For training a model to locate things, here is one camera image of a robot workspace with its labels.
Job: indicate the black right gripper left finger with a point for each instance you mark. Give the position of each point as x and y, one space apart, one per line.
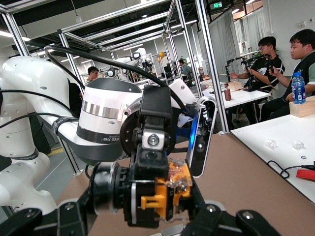
69 216

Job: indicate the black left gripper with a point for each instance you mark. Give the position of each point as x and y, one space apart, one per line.
156 103

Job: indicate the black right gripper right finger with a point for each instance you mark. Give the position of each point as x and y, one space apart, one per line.
211 221

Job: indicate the orange push button switch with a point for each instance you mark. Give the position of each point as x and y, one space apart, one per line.
160 196

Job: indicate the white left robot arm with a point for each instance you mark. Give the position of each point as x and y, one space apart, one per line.
29 73

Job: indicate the small light wooden box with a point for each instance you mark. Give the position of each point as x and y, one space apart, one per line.
235 86

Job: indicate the white work table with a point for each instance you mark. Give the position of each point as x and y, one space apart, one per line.
251 137

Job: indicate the clear plastic piece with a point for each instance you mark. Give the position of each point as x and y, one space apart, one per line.
271 144
299 145

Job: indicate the distant person dark hair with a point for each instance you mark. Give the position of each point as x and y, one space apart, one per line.
183 67

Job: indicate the brown drink bottle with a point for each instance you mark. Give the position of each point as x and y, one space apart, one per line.
227 94

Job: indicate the distant seated person glasses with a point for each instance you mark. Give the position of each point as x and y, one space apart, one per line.
92 73

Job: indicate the yellow balloon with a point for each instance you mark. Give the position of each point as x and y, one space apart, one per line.
161 54

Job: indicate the red flat tool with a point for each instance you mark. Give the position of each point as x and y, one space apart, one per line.
306 174

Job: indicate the distant white robot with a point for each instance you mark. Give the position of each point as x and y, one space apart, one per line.
140 52

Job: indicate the white table with people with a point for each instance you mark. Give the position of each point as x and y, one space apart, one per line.
241 98

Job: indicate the grey curtain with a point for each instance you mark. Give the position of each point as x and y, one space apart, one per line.
226 37

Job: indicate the person glasses black shirt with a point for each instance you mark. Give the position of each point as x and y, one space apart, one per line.
267 71

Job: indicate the plain wood block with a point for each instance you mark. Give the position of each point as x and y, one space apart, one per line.
302 108

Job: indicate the blue drink bottle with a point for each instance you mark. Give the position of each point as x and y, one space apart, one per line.
298 88

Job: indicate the green exit sign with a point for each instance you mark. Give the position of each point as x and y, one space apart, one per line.
217 5

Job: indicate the person in grey vest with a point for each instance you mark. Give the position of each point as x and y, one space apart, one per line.
305 68

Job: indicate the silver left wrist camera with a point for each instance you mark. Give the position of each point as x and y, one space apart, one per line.
201 152

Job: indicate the aluminium profile frame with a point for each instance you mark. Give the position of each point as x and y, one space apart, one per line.
213 73

